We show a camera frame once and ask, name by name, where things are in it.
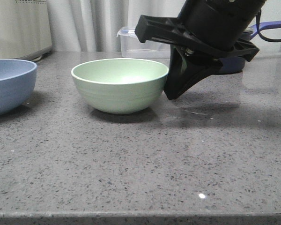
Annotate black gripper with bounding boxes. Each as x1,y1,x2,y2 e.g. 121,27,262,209
135,0,259,100

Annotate light green bowl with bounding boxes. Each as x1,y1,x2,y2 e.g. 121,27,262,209
71,58,169,114

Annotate light blue bowl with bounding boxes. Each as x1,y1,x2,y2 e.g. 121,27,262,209
0,59,37,115

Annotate dark blue saucepan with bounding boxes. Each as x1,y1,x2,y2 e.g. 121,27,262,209
216,21,281,75

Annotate clear plastic food container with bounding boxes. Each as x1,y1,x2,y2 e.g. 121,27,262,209
117,27,170,59

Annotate white curtain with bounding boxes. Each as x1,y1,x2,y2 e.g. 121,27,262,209
46,0,281,53

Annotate white kitchen appliance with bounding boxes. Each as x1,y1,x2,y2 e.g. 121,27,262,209
0,0,52,60

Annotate black cable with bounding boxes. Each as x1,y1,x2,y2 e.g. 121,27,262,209
256,9,281,43

